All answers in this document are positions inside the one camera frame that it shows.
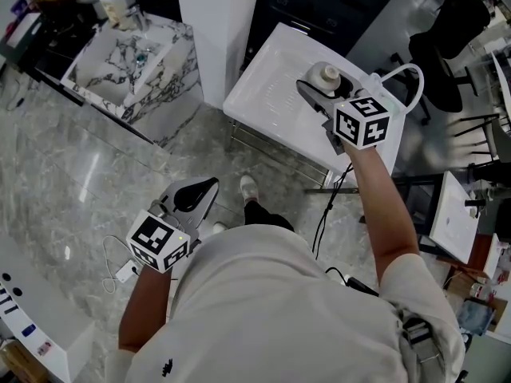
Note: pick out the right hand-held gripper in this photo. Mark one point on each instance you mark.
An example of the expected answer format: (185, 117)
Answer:
(361, 122)

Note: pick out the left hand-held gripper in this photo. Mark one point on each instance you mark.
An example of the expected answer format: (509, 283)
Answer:
(155, 242)

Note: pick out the person's right forearm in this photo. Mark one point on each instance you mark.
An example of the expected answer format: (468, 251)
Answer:
(379, 206)

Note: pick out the person's left forearm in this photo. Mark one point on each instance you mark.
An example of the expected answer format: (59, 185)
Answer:
(143, 313)

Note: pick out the white ceramic washboard sink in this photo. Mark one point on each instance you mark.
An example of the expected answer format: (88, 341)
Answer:
(271, 94)

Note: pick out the marble pattern sink basin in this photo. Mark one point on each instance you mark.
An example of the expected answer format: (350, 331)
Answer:
(131, 78)

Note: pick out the white soap dispenser bottle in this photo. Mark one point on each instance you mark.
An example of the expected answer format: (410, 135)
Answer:
(113, 6)

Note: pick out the person's white shoe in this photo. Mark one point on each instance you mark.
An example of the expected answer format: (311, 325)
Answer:
(248, 188)
(220, 227)

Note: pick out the person's black trousers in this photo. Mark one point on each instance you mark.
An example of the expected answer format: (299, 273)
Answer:
(265, 214)

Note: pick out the metal rack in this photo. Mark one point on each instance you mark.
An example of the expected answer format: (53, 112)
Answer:
(275, 154)

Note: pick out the black office chair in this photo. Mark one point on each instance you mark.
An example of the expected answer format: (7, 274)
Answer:
(439, 50)

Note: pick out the person's white shirt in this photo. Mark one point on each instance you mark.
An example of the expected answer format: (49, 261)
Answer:
(279, 313)

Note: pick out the white basin with black faucet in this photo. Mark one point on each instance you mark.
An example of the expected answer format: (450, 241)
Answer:
(455, 218)

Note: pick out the black faucet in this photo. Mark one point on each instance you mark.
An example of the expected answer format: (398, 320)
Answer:
(474, 208)

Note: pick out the chrome faucet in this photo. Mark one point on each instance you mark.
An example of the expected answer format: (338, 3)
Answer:
(137, 19)

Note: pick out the brown cardboard box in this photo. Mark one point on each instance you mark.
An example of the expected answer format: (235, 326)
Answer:
(20, 363)

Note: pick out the black frame stand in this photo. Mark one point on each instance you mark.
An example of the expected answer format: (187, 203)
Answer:
(415, 214)

